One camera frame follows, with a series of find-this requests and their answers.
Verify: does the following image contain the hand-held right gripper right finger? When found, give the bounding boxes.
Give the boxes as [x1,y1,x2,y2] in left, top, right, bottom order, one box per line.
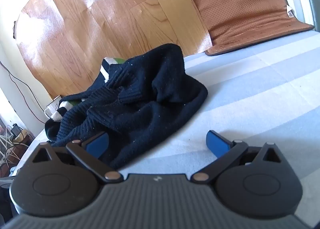
[192,130,284,184]

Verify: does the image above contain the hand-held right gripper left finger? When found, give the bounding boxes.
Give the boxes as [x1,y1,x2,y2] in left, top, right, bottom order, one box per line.
[32,131,123,183]

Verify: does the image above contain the navy green white knit sweater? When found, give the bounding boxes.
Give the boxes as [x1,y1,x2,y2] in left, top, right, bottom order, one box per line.
[44,43,208,169]

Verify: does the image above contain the white enamel mug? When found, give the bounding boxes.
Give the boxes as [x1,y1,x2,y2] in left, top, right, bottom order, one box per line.
[44,95,63,120]

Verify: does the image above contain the blue striped bed sheet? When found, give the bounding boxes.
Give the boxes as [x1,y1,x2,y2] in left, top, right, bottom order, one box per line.
[15,29,320,229]

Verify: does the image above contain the brown wooden furniture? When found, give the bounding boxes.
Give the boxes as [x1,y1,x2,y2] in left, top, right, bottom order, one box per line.
[10,129,35,167]

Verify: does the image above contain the wood-grain vinyl sheet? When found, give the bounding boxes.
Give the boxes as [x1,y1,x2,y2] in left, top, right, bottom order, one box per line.
[15,0,213,99]

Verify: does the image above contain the brown perforated seat cushion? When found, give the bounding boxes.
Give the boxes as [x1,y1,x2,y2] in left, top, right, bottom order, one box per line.
[182,0,315,57]

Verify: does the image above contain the red wall cable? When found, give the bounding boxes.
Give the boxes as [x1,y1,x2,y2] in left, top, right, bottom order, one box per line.
[7,70,50,123]

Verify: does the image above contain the white cords bundle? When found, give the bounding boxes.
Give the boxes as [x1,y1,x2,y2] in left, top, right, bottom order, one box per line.
[0,133,29,166]

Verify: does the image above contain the black wall cable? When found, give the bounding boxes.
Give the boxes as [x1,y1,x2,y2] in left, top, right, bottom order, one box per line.
[0,60,50,123]

